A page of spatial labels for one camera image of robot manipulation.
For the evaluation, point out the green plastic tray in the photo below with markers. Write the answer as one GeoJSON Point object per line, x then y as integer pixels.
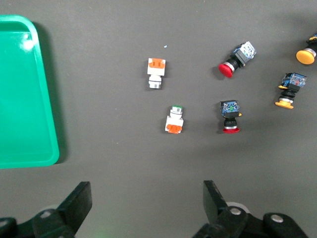
{"type": "Point", "coordinates": [22, 104]}

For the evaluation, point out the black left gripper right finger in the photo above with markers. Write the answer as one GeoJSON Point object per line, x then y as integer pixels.
{"type": "Point", "coordinates": [215, 208]}

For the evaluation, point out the white orange push button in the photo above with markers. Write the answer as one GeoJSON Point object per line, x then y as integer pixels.
{"type": "Point", "coordinates": [156, 70]}

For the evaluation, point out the yellow mushroom push button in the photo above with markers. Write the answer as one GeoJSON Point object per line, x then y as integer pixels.
{"type": "Point", "coordinates": [306, 56]}
{"type": "Point", "coordinates": [292, 83]}

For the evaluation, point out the red mushroom push button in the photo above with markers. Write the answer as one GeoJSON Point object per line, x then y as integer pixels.
{"type": "Point", "coordinates": [239, 58]}
{"type": "Point", "coordinates": [230, 110]}

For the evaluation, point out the green capped push button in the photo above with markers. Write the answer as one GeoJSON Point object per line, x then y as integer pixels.
{"type": "Point", "coordinates": [174, 121]}

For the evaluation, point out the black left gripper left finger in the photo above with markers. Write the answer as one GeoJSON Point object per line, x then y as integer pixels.
{"type": "Point", "coordinates": [74, 205]}

